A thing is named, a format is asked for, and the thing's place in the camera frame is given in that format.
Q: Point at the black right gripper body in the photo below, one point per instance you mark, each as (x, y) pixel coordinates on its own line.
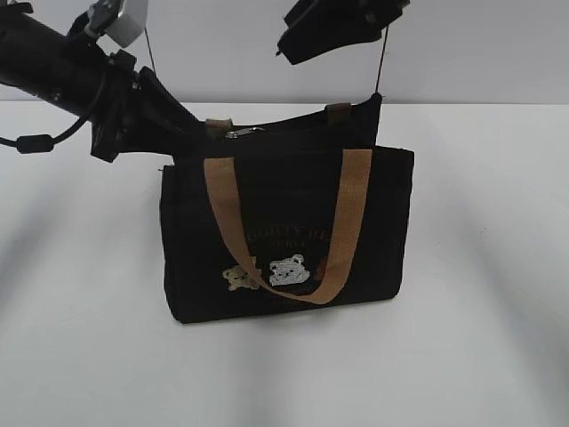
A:
(373, 11)

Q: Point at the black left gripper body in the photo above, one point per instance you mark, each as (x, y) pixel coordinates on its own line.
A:
(108, 123)

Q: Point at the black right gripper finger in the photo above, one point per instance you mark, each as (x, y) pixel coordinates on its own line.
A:
(307, 39)

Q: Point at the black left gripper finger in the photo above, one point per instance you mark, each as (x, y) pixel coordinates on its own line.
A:
(152, 121)

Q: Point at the black canvas tote bag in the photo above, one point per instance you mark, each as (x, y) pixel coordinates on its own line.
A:
(300, 214)

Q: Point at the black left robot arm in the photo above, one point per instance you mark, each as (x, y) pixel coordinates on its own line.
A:
(88, 73)

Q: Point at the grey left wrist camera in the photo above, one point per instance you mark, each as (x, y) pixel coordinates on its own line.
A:
(123, 21)

